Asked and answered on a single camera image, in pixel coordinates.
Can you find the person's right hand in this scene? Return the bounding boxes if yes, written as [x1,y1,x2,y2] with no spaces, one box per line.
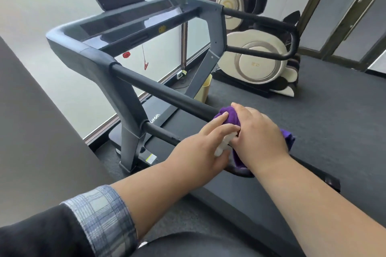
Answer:
[230,102,291,176]

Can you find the red cord with clip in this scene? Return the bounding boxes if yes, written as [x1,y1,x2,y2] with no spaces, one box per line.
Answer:
[141,44,151,71]

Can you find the white plastic bottle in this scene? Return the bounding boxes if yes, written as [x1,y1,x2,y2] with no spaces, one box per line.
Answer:
[214,131,240,158]

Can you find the purple cleaning cloth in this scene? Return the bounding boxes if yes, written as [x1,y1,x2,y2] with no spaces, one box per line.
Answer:
[213,106,296,178]

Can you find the brown and cream massage chair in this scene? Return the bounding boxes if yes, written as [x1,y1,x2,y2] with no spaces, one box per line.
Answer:
[204,0,302,98]

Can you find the black trousers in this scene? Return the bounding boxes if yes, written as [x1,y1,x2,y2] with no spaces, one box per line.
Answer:
[137,231,261,257]

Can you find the dark metal door frame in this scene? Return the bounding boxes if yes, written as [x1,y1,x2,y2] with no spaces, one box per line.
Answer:
[297,0,386,71]

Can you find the person's right forearm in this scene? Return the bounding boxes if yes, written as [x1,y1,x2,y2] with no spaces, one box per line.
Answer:
[255,153,386,257]

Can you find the plaid shirt sleeve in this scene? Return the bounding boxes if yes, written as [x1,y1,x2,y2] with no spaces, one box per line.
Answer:
[60,185,140,257]

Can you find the person's left forearm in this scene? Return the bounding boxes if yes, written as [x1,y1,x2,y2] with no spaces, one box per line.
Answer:
[110,153,206,241]

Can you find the yellow waste bin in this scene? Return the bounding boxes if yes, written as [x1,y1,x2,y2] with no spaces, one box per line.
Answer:
[194,74,213,104]

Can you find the grey and black treadmill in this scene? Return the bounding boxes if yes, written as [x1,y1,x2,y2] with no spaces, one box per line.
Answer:
[46,0,341,257]

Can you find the black jacket sleeve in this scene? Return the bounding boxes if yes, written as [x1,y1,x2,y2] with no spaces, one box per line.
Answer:
[0,204,94,257]

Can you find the person's left hand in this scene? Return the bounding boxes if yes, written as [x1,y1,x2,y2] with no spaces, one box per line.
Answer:
[165,121,242,189]

